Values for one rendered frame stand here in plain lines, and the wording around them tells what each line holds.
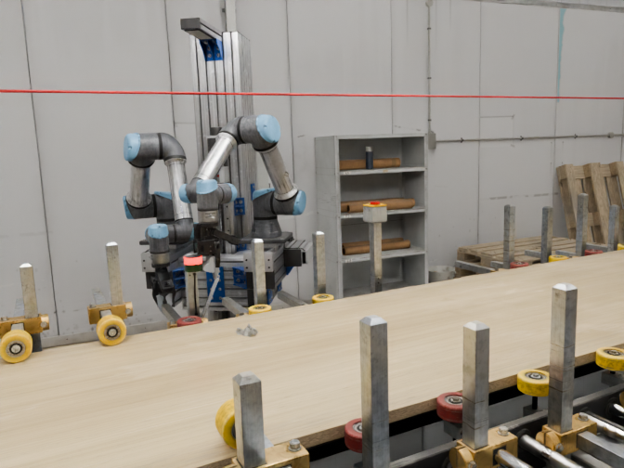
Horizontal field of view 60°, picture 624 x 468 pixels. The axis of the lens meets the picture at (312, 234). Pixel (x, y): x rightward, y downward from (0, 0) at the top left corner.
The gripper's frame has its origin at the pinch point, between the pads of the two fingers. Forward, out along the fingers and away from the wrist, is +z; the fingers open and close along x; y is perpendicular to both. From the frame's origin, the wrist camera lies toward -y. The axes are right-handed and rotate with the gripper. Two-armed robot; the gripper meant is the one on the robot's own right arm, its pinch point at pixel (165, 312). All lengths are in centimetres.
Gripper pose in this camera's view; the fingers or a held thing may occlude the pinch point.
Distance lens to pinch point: 227.8
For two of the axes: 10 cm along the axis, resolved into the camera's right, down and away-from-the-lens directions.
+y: -4.4, -1.5, 8.8
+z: 0.3, 9.8, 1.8
